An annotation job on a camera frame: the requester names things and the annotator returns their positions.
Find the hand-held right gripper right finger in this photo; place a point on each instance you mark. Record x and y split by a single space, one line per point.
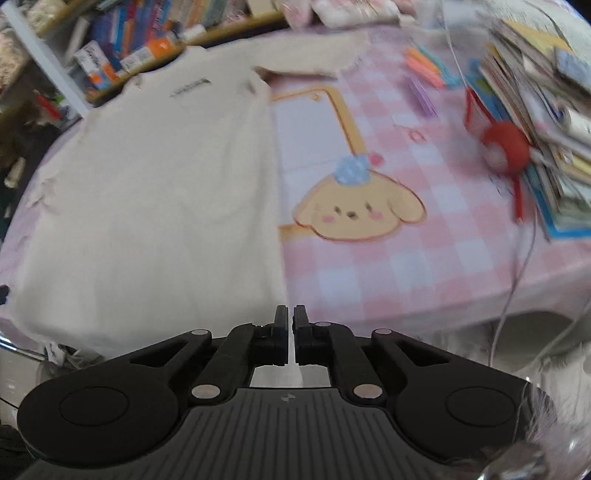
300 325

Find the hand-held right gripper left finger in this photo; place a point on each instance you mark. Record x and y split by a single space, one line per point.
281 325

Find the cream canvas tote bag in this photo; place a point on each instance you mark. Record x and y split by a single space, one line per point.
161 184

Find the pink checked cartoon table mat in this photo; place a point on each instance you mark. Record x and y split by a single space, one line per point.
415 258

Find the purple marker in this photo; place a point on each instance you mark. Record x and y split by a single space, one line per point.
422 94

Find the red round toy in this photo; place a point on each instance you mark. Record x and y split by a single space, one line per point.
505 147

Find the wooden bookshelf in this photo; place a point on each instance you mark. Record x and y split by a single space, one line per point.
231 32

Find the flat white orange box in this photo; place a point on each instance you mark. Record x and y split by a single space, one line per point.
150 54

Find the white power adapter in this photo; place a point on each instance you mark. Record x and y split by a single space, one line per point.
194 33

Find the tall white orange box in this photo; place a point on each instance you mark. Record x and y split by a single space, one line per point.
94 64

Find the row of colourful books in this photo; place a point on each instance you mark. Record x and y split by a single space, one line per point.
138 23

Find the stack of mixed books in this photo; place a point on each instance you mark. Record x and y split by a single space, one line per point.
545 92

